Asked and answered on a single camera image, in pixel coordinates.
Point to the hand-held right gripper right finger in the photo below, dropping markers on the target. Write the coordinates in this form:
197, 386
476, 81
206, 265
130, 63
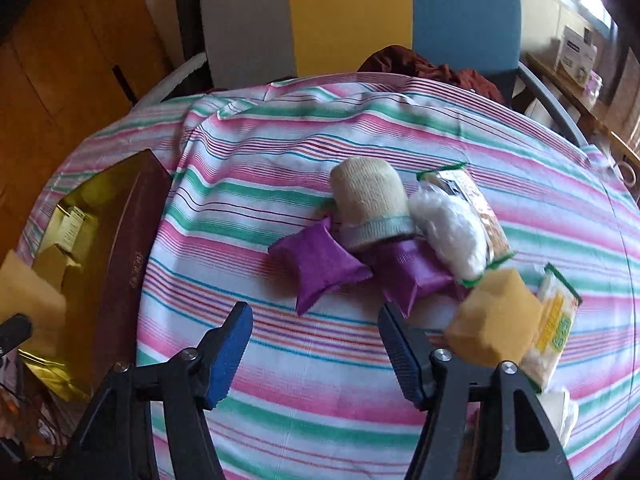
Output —
400, 347

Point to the white plastic bag bundle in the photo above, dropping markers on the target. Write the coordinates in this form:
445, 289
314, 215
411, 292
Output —
452, 235

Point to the white tissue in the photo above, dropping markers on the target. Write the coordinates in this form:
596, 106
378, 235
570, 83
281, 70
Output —
560, 410

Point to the black cylinder rod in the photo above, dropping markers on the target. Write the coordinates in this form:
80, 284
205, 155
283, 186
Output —
15, 332

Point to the tan paper sheet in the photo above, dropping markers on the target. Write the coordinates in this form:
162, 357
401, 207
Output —
30, 290

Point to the yellow sponge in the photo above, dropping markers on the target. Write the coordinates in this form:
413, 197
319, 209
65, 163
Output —
492, 317

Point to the gold tin box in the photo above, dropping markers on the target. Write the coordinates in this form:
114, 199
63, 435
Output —
125, 240

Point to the yellow chair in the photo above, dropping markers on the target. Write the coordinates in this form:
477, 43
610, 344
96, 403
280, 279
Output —
350, 15

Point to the pink container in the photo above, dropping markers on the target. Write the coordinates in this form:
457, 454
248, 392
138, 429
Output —
595, 84

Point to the purple packet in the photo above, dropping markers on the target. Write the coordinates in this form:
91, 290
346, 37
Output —
320, 265
415, 275

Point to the blue chair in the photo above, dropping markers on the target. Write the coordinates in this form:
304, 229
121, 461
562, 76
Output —
465, 15

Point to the white carton box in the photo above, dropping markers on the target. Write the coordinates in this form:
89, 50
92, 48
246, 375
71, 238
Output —
575, 55

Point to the striped tablecloth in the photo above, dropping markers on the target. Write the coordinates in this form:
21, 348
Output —
300, 160

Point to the dark red cloth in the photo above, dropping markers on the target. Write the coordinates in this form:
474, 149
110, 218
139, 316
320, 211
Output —
450, 72

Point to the wooden shelf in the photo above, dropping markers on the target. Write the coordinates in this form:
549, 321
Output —
575, 97

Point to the beige rolled sock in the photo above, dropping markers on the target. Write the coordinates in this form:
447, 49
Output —
367, 200

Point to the black chair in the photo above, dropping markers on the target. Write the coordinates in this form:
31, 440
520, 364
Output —
190, 15

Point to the green-edged snack packet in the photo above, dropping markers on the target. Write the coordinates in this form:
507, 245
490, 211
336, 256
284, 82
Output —
555, 310
480, 200

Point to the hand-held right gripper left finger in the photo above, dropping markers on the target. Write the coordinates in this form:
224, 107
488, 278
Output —
232, 345

